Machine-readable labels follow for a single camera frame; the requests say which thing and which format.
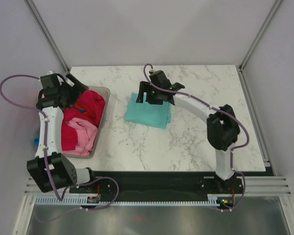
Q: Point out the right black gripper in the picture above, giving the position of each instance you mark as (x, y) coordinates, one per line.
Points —
(145, 87)

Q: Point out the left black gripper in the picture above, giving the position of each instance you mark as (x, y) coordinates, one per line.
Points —
(76, 90)

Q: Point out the grey plastic bin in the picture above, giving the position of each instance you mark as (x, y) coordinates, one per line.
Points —
(83, 122)

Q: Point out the teal t shirt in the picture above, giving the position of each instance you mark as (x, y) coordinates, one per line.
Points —
(157, 116)

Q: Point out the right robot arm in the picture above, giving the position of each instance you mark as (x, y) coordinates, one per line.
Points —
(221, 124)

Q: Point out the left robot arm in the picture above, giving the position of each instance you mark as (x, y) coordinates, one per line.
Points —
(50, 169)

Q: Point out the magenta t shirt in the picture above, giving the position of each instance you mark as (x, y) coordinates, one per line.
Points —
(88, 107)

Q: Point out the blue t shirt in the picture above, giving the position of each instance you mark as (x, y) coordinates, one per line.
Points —
(36, 141)

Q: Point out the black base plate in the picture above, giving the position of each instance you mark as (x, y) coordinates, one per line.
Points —
(159, 186)

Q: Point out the white slotted cable duct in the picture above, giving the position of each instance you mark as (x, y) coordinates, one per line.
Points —
(212, 200)

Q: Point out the aluminium frame rail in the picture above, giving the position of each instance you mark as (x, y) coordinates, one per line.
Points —
(255, 186)

